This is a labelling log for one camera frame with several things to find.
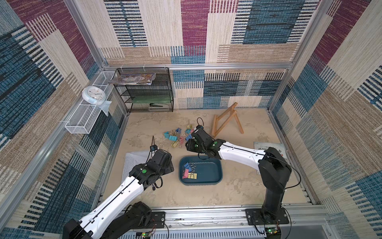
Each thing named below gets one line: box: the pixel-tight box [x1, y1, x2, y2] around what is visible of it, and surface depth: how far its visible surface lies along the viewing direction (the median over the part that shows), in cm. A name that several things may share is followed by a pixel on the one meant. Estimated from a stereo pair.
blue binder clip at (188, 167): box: [184, 162, 192, 173], surface depth 91 cm
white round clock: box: [81, 85, 107, 106], surface depth 76 cm
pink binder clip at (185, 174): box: [182, 168, 190, 179], surface depth 87 cm
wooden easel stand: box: [211, 102, 245, 138], surface depth 103 cm
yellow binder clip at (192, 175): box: [187, 172, 198, 180], surface depth 87 cm
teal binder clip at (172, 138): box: [168, 135, 178, 142], surface depth 102 cm
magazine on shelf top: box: [107, 73, 156, 86], surface depth 83 cm
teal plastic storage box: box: [178, 155, 223, 186], surface depth 90 cm
